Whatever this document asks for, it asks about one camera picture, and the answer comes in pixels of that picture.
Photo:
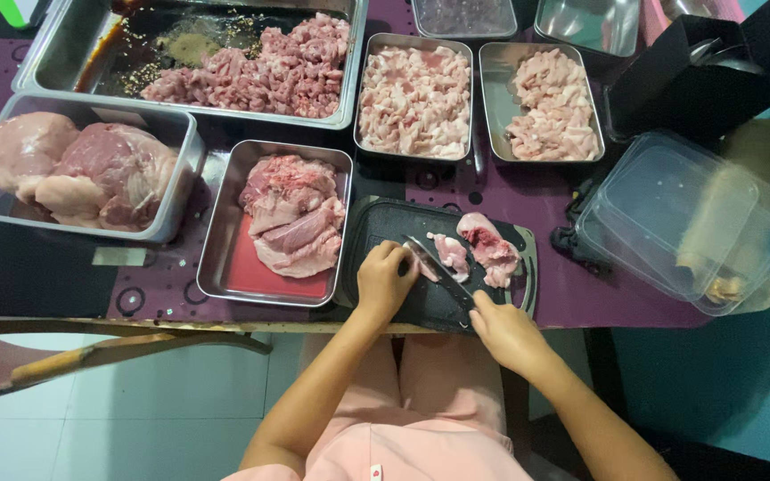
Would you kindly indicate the pile of pork slabs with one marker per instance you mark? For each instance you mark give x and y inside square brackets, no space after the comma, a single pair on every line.
[293,214]

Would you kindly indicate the medium steel tray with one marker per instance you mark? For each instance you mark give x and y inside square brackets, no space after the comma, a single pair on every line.
[231,267]

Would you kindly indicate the small pork strip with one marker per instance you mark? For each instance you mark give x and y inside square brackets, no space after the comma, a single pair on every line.
[423,265]

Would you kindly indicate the wooden chair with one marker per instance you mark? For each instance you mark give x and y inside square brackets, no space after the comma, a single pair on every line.
[57,361]

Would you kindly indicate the person's left fingers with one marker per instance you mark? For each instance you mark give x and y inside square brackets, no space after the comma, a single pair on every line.
[404,262]

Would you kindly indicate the heap of diced red pork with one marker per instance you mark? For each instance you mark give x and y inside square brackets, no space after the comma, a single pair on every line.
[271,73]

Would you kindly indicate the person's pink clothing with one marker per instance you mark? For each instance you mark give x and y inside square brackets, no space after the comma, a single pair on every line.
[418,427]

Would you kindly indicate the stack of clear plastic containers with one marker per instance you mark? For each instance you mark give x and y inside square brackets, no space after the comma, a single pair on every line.
[686,220]

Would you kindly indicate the large raw pork cuts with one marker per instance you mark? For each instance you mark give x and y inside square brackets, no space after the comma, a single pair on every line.
[84,170]

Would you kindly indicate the empty steel tray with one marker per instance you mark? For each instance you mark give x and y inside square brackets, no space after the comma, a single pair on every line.
[589,23]

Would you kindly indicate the heap of diced pork fat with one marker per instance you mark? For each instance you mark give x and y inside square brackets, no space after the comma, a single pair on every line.
[415,100]

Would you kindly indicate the kitchen knife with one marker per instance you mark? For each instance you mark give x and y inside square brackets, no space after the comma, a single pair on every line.
[440,268]

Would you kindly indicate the pink pork chunk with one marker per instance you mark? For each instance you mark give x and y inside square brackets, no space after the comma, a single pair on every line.
[452,254]

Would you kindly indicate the large steel marinade tray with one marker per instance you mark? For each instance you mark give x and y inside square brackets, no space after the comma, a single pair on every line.
[57,53]

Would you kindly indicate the black cutting board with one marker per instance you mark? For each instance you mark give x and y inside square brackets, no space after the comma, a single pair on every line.
[435,267]

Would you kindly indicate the person's right fingers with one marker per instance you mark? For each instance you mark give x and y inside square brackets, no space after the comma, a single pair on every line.
[482,308]

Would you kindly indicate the black box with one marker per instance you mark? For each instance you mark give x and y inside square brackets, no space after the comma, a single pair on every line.
[666,87]

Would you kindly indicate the steel tray with full fat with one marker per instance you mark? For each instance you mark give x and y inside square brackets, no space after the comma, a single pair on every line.
[366,87]

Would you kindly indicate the clear plastic container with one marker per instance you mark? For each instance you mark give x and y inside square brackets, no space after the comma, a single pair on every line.
[464,17]

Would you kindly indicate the heap of pale pork pieces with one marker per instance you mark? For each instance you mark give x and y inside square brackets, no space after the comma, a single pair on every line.
[554,107]

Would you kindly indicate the dark sauce with spices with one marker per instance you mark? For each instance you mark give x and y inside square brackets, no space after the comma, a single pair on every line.
[158,47]

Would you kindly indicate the black cloth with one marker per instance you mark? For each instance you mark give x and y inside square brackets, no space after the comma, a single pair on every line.
[575,227]

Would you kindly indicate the person's right hand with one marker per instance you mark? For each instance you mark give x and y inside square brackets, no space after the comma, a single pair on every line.
[504,334]

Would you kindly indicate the steel tray half filled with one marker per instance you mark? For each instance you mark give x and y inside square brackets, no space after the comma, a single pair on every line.
[495,93]

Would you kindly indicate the person's left hand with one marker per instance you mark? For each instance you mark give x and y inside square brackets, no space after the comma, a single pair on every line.
[379,280]

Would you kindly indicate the purple patterned tablecloth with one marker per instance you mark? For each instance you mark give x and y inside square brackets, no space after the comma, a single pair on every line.
[572,287]

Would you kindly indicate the large pork piece with fat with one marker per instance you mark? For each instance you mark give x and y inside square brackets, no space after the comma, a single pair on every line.
[490,248]

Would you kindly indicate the deep steel pan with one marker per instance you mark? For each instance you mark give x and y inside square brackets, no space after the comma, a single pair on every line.
[171,133]

